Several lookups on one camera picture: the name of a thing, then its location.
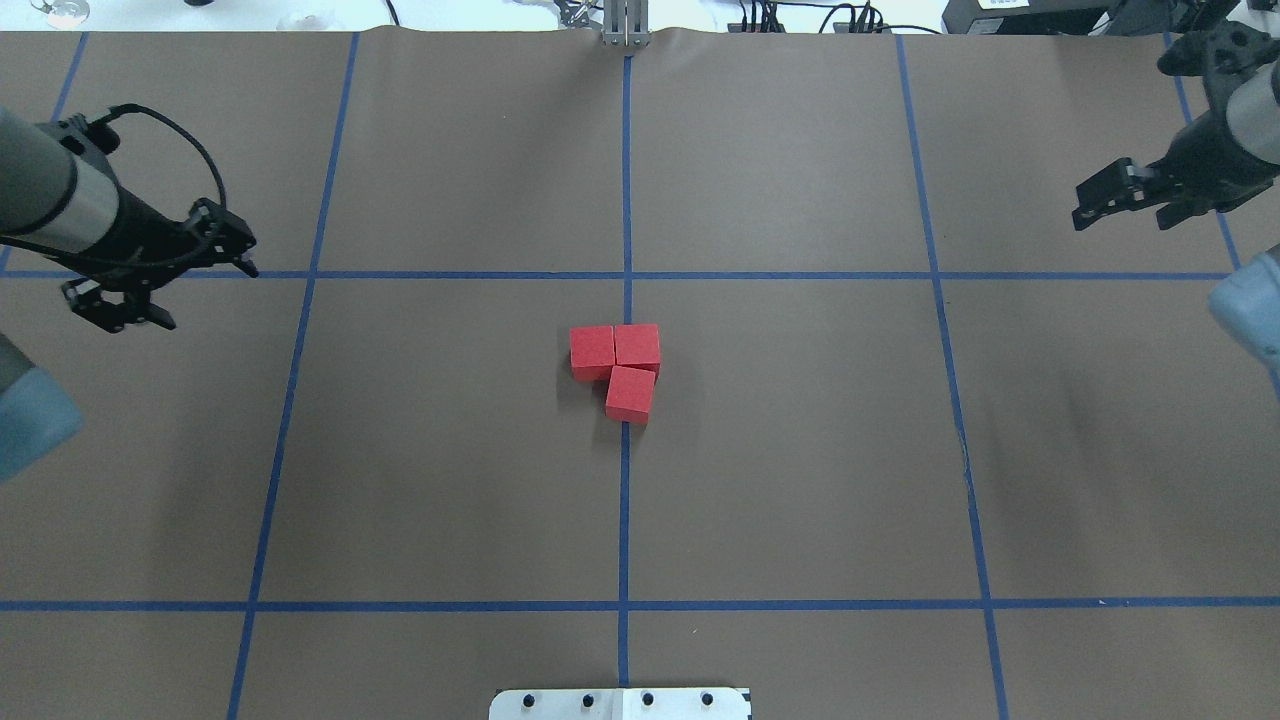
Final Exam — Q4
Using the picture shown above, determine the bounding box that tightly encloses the red block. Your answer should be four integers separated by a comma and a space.
570, 325, 616, 383
613, 323, 662, 375
604, 366, 658, 425

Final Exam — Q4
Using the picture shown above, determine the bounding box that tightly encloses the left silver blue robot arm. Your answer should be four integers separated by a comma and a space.
3, 102, 261, 484

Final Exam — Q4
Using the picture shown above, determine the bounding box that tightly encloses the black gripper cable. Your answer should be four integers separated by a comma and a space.
60, 102, 229, 272

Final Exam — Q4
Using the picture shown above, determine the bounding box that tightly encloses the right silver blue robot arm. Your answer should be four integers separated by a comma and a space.
1071, 61, 1279, 370

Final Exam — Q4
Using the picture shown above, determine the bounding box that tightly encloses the black box with label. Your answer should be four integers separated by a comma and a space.
941, 1, 1112, 36

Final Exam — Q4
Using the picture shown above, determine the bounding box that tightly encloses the aluminium frame post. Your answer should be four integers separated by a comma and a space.
596, 0, 652, 47

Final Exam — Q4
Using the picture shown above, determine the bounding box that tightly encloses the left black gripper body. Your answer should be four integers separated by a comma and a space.
95, 190, 216, 292

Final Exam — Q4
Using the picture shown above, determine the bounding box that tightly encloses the white camera stand post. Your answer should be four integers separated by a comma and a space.
488, 687, 753, 719

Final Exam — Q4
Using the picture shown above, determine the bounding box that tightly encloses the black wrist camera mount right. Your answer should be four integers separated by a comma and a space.
1157, 20, 1279, 111

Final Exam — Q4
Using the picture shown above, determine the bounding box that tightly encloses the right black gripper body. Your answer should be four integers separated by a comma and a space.
1149, 113, 1279, 231

